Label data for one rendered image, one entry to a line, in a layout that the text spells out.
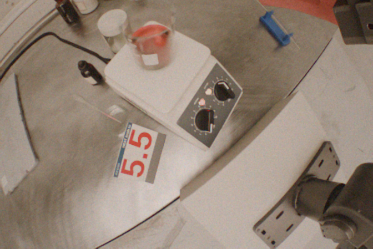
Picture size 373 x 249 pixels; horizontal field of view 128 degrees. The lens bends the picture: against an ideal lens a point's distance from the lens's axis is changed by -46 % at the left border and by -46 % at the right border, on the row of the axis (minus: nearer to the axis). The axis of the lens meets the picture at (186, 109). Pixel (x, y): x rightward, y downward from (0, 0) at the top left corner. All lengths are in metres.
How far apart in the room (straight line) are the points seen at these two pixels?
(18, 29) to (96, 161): 0.50
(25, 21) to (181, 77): 0.55
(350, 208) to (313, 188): 0.09
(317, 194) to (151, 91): 0.26
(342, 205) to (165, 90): 0.24
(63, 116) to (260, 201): 0.39
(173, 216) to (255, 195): 0.15
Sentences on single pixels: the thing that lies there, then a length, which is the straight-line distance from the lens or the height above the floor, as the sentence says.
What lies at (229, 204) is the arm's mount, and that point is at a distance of 0.24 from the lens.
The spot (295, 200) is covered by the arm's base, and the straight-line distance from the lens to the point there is 0.28.
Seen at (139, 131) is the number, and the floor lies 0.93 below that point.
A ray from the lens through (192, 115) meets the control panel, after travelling 0.24.
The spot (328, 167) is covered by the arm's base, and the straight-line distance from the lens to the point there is 0.34.
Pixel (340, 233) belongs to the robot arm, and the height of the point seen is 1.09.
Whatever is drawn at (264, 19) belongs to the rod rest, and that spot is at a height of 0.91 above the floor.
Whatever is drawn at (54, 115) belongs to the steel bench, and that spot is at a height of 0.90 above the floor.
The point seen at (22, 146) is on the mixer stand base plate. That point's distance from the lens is 0.46.
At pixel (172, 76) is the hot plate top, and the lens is 0.23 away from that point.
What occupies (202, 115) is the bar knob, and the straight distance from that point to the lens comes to 0.24.
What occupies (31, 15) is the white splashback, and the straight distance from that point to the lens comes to 0.64.
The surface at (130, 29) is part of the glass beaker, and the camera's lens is 0.22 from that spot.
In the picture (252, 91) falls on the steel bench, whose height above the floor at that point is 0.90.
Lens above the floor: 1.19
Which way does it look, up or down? 75 degrees down
